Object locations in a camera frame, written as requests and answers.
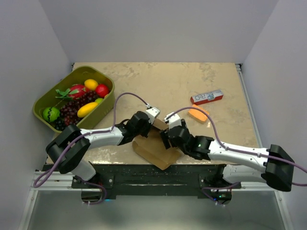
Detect small green lime toy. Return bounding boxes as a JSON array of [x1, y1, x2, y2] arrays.
[[95, 98, 103, 104]]

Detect purple grape bunch toy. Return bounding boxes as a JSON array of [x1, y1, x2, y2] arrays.
[[59, 91, 98, 125]]

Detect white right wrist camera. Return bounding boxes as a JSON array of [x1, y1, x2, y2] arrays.
[[163, 112, 182, 130]]

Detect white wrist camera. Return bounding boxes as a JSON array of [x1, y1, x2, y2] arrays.
[[145, 107, 160, 121], [163, 112, 182, 130]]

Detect olive green plastic bin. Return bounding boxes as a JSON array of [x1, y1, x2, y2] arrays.
[[33, 66, 115, 133]]

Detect brown cardboard paper box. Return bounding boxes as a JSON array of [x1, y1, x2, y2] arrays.
[[132, 119, 182, 170]]

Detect yellow mango toy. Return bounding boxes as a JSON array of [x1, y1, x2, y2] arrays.
[[77, 102, 98, 118]]

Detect dark blue grape bunch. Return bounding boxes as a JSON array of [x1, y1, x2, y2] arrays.
[[54, 118, 70, 131]]

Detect orange sponge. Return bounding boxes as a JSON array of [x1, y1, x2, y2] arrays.
[[188, 104, 209, 124]]

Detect red silver toothpaste box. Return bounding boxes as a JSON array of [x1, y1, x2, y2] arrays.
[[190, 90, 224, 105]]

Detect yellow lemon toy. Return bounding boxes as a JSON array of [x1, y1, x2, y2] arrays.
[[84, 79, 98, 91]]

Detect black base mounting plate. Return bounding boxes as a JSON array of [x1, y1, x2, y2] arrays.
[[42, 162, 242, 201]]

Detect pink dragon fruit toy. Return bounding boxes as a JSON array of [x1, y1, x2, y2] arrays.
[[56, 84, 90, 100]]

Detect green striped melon toy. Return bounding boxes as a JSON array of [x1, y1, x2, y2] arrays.
[[43, 107, 60, 123]]

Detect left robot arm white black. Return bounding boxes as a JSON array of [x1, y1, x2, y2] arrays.
[[46, 108, 160, 188]]

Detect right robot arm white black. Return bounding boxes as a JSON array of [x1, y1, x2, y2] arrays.
[[160, 118, 294, 192]]

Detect red apple toy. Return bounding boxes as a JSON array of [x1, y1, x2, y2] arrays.
[[95, 84, 110, 98]]

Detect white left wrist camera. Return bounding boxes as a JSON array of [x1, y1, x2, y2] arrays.
[[145, 107, 160, 121]]

